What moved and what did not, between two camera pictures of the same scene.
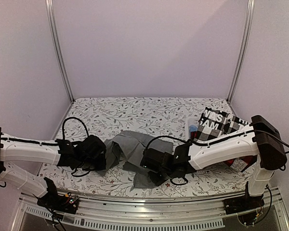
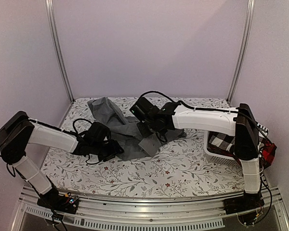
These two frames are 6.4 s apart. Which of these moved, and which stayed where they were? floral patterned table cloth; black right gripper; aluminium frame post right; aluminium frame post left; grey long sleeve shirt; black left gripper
Moved: black left gripper; grey long sleeve shirt; black right gripper
Stayed: aluminium frame post left; floral patterned table cloth; aluminium frame post right
